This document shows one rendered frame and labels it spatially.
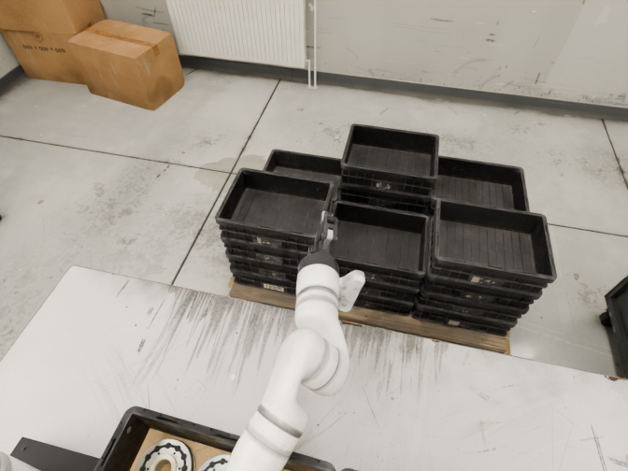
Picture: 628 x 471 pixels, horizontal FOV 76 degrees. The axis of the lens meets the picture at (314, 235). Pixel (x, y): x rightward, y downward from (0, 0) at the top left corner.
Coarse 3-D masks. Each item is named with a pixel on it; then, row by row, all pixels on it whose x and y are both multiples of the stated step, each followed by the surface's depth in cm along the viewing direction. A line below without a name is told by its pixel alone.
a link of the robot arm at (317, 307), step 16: (320, 288) 64; (304, 304) 62; (320, 304) 61; (336, 304) 64; (304, 320) 61; (320, 320) 61; (336, 320) 62; (336, 336) 60; (336, 368) 55; (336, 384) 55
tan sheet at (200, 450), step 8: (152, 432) 80; (160, 432) 80; (144, 440) 79; (152, 440) 79; (160, 440) 79; (184, 440) 79; (144, 448) 78; (192, 448) 78; (200, 448) 78; (208, 448) 78; (136, 456) 78; (200, 456) 78; (208, 456) 78; (136, 464) 77; (168, 464) 77; (200, 464) 77
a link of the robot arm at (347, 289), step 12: (312, 264) 68; (324, 264) 68; (300, 276) 68; (312, 276) 66; (324, 276) 66; (336, 276) 69; (348, 276) 69; (360, 276) 68; (300, 288) 66; (336, 288) 67; (348, 288) 69; (360, 288) 69; (348, 300) 70
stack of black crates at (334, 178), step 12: (276, 156) 209; (288, 156) 207; (300, 156) 205; (312, 156) 204; (324, 156) 203; (264, 168) 197; (276, 168) 213; (288, 168) 213; (300, 168) 212; (312, 168) 210; (324, 168) 208; (336, 168) 206; (336, 180) 207; (336, 192) 187
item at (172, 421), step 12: (132, 408) 74; (144, 408) 74; (156, 420) 72; (168, 420) 74; (180, 420) 72; (120, 432) 71; (204, 432) 71; (216, 432) 71; (108, 444) 70; (108, 456) 69; (300, 456) 70; (96, 468) 68; (324, 468) 68
